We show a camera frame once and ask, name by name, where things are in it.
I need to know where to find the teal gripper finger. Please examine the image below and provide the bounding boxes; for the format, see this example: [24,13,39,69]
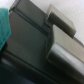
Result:
[0,8,11,51]

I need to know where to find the silver drawer handle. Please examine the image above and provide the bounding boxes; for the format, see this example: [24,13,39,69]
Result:
[46,4,76,37]

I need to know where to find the black kcup holder drawer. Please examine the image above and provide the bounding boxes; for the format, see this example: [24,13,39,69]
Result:
[0,0,84,84]

